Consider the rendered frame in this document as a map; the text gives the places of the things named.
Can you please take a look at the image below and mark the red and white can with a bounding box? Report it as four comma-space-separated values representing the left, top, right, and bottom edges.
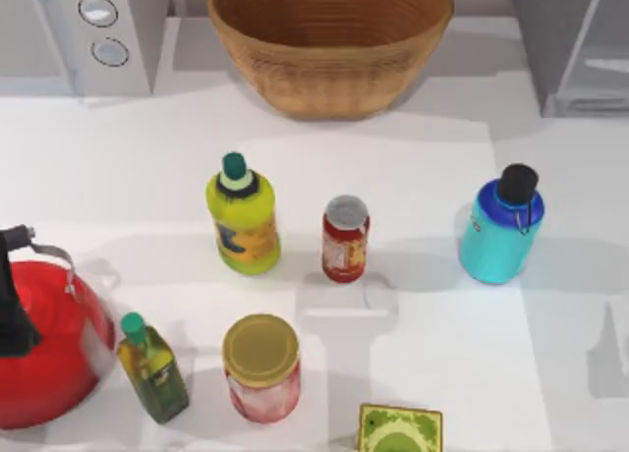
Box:
321, 194, 371, 284

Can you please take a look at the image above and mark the yellow-green bottle with green cap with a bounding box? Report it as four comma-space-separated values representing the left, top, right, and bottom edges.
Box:
205, 151, 282, 276

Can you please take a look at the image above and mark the red jar with gold lid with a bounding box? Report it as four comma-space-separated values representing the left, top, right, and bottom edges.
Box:
221, 313, 302, 424

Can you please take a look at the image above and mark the woven wooden basket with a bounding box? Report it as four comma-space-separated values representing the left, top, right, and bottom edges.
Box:
206, 0, 455, 123

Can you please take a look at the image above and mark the blue bottle with black cap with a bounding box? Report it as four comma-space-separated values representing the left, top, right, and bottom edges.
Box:
458, 163, 545, 286

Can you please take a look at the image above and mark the olive oil bottle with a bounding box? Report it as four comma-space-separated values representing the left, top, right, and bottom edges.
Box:
116, 311, 191, 425

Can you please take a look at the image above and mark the green and yellow box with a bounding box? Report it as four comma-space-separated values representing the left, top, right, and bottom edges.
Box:
353, 403, 444, 452

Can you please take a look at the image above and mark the small microwave knob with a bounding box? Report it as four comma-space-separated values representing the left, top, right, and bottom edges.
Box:
89, 36, 131, 68

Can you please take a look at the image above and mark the large microwave knob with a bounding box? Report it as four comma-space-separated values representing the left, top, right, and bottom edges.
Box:
77, 0, 120, 29

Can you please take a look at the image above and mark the grey cabinet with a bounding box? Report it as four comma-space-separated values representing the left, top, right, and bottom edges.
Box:
508, 0, 629, 120

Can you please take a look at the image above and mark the pale microwave oven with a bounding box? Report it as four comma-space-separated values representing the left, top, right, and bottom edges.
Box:
0, 0, 172, 103

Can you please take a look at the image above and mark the red kettle with black handle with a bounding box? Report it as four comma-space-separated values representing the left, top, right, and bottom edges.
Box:
0, 224, 117, 431

